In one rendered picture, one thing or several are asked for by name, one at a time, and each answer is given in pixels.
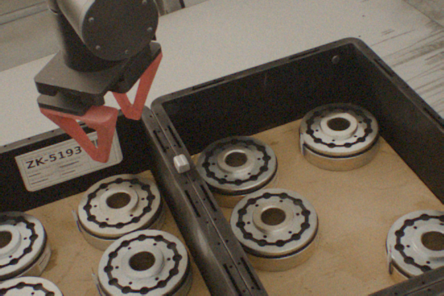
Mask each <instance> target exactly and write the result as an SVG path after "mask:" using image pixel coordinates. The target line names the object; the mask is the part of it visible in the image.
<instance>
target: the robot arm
mask: <svg viewBox="0 0 444 296"><path fill-rule="evenodd" d="M46 3H47V6H48V8H49V12H50V16H51V20H52V24H53V26H54V32H55V33H56V36H57V41H58V44H59V48H60V50H59V51H58V53H57V54H56V55H55V56H54V57H53V58H51V60H49V62H48V63H47V64H46V65H45V66H44V68H43V69H41V70H40V71H39V72H38V73H37V74H36V76H35V77H34V82H35V85H36V89H37V92H38V93H39V94H40V95H39V96H38V97H37V99H36V101H37V104H38V107H39V110H40V112H41V114H43V115H44V116H45V117H47V118H48V119H49V120H51V121H52V122H53V123H54V124H55V125H57V126H58V127H59V128H61V129H62V130H64V131H65V132H66V133H68V135H70V136H71V137H72V138H73V139H74V140H75V141H76V142H77V143H78V144H79V145H80V146H81V147H82V148H83V149H84V151H85V152H86V153H87V154H88V155H89V156H90V158H91V159H92V160H94V161H96V162H100V163H107V162H108V159H109V156H110V150H111V146H112V140H113V136H114V129H116V122H117V118H118V109H117V108H116V107H112V106H107V105H103V104H106V102H105V99H104V96H105V95H106V93H107V92H108V91H110V92H111V93H112V94H113V97H114V99H115V100H116V101H117V103H118V104H119V106H120V108H121V110H122V112H123V113H124V115H125V117H127V118H131V119H135V120H138V119H140V118H141V115H142V112H143V109H144V106H145V102H146V100H147V96H148V93H149V90H150V88H151V85H152V83H153V81H154V78H155V75H156V74H157V70H158V68H159V65H160V62H161V60H162V57H163V53H162V49H161V45H160V44H159V42H153V41H157V35H156V32H157V28H158V25H159V12H158V8H157V6H156V4H155V2H154V1H153V0H46ZM152 40H153V41H152ZM138 79H139V84H138V86H137V90H136V94H135V98H134V102H133V104H132V103H131V102H130V100H129V98H128V96H127V95H126V93H128V92H129V91H130V90H131V89H132V87H133V86H134V85H135V84H136V82H137V80H138ZM76 120H80V121H82V122H85V123H86V125H88V127H89V128H94V129H95V130H96V132H97V137H98V148H96V147H95V145H94V144H93V143H92V142H91V140H90V139H89V138H88V136H87V135H86V133H85V132H84V130H83V129H82V128H81V127H80V125H79V124H78V123H77V121H76Z"/></svg>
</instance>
